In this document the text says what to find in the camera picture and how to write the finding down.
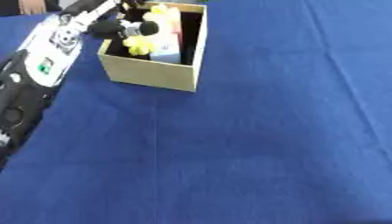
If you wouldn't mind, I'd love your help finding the small yellow toy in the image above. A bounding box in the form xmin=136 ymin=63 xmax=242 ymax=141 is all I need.
xmin=150 ymin=3 xmax=171 ymax=16

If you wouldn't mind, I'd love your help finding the person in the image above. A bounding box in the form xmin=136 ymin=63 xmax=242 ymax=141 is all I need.
xmin=0 ymin=0 xmax=65 ymax=17

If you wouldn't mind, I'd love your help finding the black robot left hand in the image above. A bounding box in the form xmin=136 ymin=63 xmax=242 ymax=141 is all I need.
xmin=87 ymin=19 xmax=161 ymax=40

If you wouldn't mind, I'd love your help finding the tan cardboard box black inside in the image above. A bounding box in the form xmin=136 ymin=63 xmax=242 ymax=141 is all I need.
xmin=96 ymin=1 xmax=210 ymax=94

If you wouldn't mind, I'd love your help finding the yellow soft toy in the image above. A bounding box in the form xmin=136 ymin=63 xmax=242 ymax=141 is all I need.
xmin=121 ymin=35 xmax=157 ymax=57

